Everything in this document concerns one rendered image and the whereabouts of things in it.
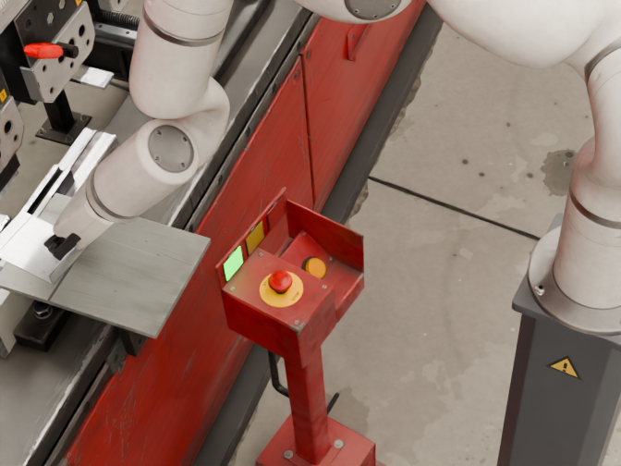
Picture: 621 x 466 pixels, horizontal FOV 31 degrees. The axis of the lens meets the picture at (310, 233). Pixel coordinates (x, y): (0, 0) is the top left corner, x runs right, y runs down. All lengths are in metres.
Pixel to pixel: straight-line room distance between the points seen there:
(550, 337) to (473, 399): 1.04
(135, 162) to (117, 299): 0.32
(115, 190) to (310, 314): 0.53
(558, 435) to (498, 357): 0.89
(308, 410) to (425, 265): 0.75
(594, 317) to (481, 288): 1.27
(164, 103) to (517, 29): 0.39
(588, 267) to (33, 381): 0.81
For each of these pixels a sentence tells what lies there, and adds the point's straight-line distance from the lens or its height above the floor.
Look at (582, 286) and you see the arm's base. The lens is 1.52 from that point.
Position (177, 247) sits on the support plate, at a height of 1.00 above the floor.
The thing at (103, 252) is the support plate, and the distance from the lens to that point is 1.65.
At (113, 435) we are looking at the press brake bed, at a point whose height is 0.66.
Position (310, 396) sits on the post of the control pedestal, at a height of 0.41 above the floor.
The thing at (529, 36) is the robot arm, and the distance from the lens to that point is 1.17.
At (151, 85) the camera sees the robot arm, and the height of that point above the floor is 1.43.
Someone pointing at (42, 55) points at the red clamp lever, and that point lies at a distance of 1.50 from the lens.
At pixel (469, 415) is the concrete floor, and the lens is 2.60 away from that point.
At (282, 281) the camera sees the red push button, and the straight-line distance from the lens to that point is 1.81.
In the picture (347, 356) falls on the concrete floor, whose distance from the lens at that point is 2.68.
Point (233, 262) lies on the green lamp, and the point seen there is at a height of 0.82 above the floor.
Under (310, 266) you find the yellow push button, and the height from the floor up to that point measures 0.73.
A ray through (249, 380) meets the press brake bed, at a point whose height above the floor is 0.05.
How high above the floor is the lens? 2.27
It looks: 52 degrees down
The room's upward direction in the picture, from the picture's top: 5 degrees counter-clockwise
